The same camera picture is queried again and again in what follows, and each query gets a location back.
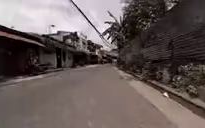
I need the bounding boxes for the building with red awning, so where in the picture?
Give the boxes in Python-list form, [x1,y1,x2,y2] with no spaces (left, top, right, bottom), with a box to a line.
[0,21,46,81]

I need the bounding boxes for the grey asphalt road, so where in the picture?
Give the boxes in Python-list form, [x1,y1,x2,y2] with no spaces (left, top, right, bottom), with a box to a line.
[0,63,178,128]

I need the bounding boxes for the dark corrugated fence wall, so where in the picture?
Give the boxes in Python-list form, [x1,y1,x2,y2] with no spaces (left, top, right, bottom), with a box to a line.
[117,0,205,81]

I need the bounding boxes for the concrete kerb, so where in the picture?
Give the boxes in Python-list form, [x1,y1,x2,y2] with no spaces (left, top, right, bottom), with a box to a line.
[123,69,205,114]

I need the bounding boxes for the roadside weeds and rubble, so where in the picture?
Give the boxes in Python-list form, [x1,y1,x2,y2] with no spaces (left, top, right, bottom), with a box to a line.
[136,61,205,104]

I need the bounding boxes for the palm tree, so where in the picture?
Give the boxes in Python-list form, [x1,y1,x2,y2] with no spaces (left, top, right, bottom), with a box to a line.
[101,10,128,51]

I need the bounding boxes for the pale concrete roadside strip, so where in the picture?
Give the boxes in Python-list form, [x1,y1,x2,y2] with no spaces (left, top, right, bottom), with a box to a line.
[112,65,205,128]

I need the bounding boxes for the overhead wires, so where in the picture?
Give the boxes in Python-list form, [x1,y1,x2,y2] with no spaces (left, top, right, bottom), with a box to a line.
[69,0,114,48]

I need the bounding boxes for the leafy tree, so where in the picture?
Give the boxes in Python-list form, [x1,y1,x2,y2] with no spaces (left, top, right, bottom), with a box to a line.
[121,0,178,43]

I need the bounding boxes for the row of buildings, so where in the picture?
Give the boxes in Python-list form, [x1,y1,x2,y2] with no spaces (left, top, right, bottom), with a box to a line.
[36,30,119,69]

